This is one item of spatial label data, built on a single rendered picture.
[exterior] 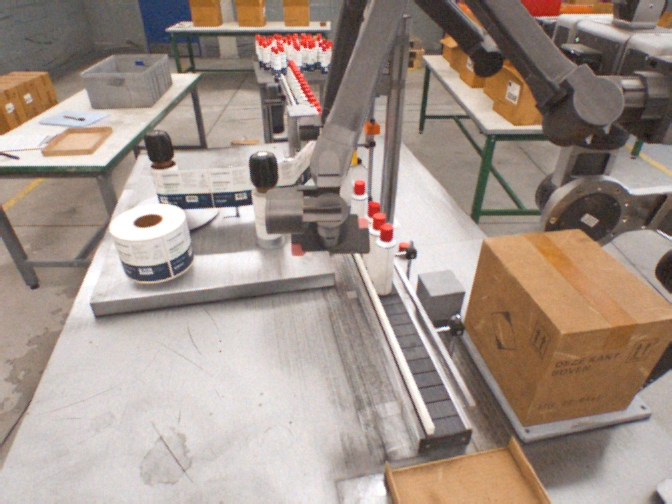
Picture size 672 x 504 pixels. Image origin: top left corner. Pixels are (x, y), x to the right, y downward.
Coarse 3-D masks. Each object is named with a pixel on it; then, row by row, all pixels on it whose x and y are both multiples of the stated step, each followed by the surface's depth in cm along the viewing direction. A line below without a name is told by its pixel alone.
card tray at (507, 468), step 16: (512, 448) 85; (432, 464) 84; (448, 464) 84; (464, 464) 84; (480, 464) 84; (496, 464) 84; (512, 464) 84; (528, 464) 80; (400, 480) 81; (416, 480) 81; (432, 480) 81; (448, 480) 81; (464, 480) 81; (480, 480) 81; (496, 480) 81; (512, 480) 81; (528, 480) 81; (400, 496) 79; (416, 496) 79; (432, 496) 79; (448, 496) 79; (464, 496) 79; (480, 496) 79; (496, 496) 79; (512, 496) 79; (528, 496) 79; (544, 496) 76
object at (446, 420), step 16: (352, 256) 133; (384, 304) 115; (400, 304) 115; (400, 320) 110; (400, 336) 105; (416, 336) 105; (416, 352) 101; (416, 368) 97; (432, 368) 97; (416, 384) 94; (432, 384) 94; (432, 400) 90; (448, 400) 90; (432, 416) 87; (448, 416) 87; (448, 432) 84; (464, 432) 85
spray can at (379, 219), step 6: (378, 216) 112; (384, 216) 112; (378, 222) 112; (384, 222) 112; (372, 228) 114; (378, 228) 113; (372, 234) 113; (378, 234) 113; (372, 240) 114; (372, 246) 115; (372, 252) 116; (372, 258) 117; (372, 264) 119; (372, 270) 120; (372, 276) 121; (372, 282) 122
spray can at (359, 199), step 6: (360, 180) 130; (354, 186) 129; (360, 186) 128; (354, 192) 130; (360, 192) 129; (354, 198) 130; (360, 198) 129; (366, 198) 130; (354, 204) 131; (360, 204) 130; (366, 204) 131; (354, 210) 132; (360, 210) 131; (366, 210) 133; (360, 216) 132
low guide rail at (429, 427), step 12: (360, 264) 123; (372, 288) 115; (372, 300) 113; (384, 312) 107; (384, 324) 104; (396, 348) 97; (408, 372) 92; (408, 384) 90; (420, 396) 87; (420, 408) 85; (432, 432) 82
